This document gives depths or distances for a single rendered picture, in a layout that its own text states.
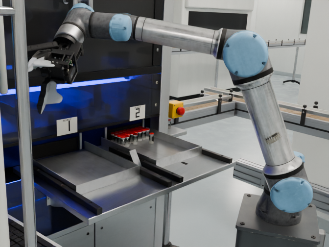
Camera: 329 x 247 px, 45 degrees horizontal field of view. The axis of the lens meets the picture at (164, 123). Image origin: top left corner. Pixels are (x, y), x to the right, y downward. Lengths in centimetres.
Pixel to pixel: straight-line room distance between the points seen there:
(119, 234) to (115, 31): 101
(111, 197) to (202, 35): 57
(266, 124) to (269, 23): 950
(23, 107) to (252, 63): 59
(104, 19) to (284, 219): 84
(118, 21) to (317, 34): 189
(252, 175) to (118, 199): 140
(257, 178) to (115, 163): 120
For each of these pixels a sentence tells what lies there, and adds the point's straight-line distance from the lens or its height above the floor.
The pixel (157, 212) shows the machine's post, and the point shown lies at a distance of 198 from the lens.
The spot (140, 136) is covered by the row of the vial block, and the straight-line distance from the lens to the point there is 174.
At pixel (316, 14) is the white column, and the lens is 284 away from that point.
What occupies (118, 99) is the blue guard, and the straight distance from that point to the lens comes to 160.
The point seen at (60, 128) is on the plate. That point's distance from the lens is 147.
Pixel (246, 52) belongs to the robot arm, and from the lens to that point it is 107.
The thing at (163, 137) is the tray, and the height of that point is 89.
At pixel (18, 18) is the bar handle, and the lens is 78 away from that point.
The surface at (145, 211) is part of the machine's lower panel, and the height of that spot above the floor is 53.
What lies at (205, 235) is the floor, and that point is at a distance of 277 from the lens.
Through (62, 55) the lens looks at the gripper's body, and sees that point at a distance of 107.
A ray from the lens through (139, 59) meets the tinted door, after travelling 165.
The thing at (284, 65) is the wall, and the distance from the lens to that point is 1039.
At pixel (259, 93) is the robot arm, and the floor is 124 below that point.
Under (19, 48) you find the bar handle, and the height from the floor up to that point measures 136.
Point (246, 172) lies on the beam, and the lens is 252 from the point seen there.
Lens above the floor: 144
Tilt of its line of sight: 16 degrees down
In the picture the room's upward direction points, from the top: 3 degrees clockwise
